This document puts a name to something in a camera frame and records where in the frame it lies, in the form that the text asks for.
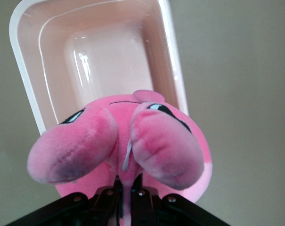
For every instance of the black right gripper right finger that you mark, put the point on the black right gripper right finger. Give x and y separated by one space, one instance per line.
161 212

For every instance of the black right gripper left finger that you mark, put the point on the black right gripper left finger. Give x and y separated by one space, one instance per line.
85 212

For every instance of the pink plush toy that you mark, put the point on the pink plush toy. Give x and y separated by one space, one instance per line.
123 122

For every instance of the pink translucent plastic box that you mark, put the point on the pink translucent plastic box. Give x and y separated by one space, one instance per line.
104 58

